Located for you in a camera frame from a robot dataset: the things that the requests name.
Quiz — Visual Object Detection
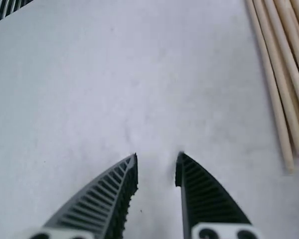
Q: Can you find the dark wire basket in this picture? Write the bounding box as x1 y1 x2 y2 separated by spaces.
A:
0 0 38 27

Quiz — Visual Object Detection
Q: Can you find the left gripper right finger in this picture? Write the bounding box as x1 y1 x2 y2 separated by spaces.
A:
174 151 264 239

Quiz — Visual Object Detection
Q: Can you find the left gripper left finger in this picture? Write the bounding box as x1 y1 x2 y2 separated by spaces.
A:
21 153 139 239

